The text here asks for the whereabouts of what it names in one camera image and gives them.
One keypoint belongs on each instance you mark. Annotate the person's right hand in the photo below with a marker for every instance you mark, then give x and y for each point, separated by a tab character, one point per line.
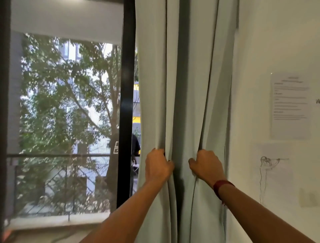
207	167

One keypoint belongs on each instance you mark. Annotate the person's left hand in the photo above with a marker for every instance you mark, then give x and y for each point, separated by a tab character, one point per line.
157	167

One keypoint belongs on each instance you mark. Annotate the light teal curtain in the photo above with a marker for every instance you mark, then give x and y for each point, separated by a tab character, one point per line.
155	75

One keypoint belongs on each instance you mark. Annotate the person's left forearm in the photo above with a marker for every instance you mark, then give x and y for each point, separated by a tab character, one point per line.
125	220

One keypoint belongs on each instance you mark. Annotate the person's right forearm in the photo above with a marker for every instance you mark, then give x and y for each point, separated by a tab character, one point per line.
255	217

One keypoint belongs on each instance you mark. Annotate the red wrist thread band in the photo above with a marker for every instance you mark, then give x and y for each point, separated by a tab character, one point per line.
221	186

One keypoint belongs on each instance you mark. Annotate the white figure sketch sheet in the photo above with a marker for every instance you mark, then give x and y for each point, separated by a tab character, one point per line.
275	175

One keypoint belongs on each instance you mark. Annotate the printed white paper notice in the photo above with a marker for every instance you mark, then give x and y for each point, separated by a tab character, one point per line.
290	105

